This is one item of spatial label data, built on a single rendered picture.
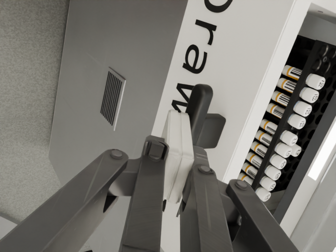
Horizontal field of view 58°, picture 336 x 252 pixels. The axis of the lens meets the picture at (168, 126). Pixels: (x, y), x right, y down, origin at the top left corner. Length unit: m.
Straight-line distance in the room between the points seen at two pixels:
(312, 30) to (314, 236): 0.24
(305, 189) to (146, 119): 0.32
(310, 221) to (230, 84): 0.18
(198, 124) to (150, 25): 0.39
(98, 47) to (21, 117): 0.50
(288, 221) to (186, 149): 0.23
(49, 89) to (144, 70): 0.63
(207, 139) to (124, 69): 0.44
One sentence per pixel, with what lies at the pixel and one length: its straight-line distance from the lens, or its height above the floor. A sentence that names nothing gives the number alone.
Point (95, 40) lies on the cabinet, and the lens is 0.81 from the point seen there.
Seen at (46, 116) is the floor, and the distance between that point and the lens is 1.21.
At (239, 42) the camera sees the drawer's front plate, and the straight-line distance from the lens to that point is 0.24.
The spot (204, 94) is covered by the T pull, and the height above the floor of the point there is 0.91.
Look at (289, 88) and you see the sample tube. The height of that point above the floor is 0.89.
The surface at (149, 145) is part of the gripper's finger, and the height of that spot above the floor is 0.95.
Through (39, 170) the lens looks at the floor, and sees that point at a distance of 1.32.
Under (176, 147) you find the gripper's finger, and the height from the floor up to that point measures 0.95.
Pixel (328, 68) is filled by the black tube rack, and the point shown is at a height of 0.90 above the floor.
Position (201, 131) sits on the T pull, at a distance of 0.23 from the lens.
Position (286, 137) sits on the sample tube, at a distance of 0.33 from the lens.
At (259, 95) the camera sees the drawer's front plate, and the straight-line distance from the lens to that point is 0.23.
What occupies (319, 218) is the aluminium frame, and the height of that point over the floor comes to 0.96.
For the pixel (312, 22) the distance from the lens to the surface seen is 0.42.
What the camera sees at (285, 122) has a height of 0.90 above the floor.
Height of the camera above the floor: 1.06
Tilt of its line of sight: 46 degrees down
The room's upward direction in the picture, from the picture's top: 130 degrees clockwise
